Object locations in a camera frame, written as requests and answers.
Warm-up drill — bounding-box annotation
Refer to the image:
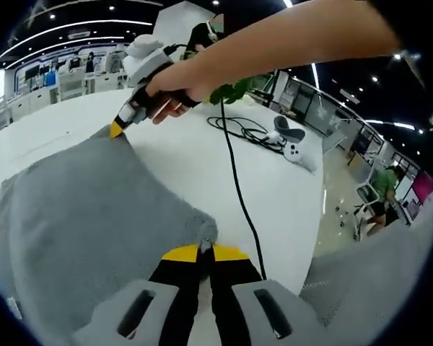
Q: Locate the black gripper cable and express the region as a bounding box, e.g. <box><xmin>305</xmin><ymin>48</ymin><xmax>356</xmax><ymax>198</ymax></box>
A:
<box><xmin>219</xmin><ymin>97</ymin><xmax>268</xmax><ymax>282</ymax></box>

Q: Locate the potted green plant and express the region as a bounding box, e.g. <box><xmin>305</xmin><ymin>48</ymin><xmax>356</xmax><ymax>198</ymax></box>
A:
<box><xmin>182</xmin><ymin>50</ymin><xmax>274</xmax><ymax>106</ymax></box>

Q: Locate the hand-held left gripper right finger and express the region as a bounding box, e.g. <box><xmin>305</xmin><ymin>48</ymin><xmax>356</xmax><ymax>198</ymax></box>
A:
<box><xmin>209</xmin><ymin>243</ymin><xmax>330</xmax><ymax>346</ymax></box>

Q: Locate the grey towel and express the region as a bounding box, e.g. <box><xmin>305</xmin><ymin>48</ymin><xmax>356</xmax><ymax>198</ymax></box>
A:
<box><xmin>0</xmin><ymin>125</ymin><xmax>220</xmax><ymax>327</ymax></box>

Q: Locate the person's grey shirt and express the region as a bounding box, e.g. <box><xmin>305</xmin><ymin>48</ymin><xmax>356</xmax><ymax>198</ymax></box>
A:
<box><xmin>298</xmin><ymin>201</ymin><xmax>433</xmax><ymax>327</ymax></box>

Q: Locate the person's right hand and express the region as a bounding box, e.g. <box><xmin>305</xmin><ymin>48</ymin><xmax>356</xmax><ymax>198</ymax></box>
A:
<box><xmin>144</xmin><ymin>58</ymin><xmax>218</xmax><ymax>126</ymax></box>

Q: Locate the white and grey controller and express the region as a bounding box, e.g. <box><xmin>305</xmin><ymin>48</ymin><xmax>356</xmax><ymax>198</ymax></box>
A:
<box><xmin>272</xmin><ymin>115</ymin><xmax>318</xmax><ymax>173</ymax></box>

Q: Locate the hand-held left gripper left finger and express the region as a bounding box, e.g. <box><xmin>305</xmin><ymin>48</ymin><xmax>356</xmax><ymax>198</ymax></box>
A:
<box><xmin>71</xmin><ymin>243</ymin><xmax>204</xmax><ymax>346</ymax></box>

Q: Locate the pink display board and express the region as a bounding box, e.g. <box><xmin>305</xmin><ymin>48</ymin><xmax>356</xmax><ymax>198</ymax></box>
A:
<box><xmin>411</xmin><ymin>172</ymin><xmax>433</xmax><ymax>207</ymax></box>

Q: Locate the white office chair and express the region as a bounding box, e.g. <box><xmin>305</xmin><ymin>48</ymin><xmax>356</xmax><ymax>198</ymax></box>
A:
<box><xmin>352</xmin><ymin>168</ymin><xmax>380</xmax><ymax>241</ymax></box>

